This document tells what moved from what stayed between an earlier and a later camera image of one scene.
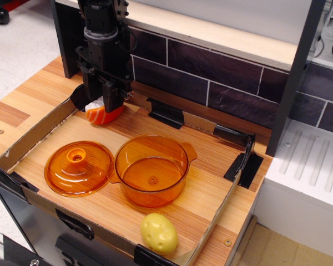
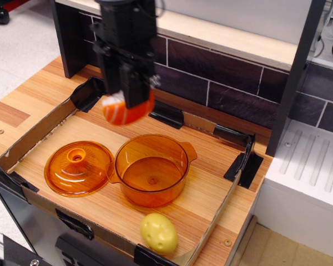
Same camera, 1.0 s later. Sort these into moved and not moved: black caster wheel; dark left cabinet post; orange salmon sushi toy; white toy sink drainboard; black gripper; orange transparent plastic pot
Moved: black gripper; orange salmon sushi toy
Not moved: white toy sink drainboard; orange transparent plastic pot; dark left cabinet post; black caster wheel
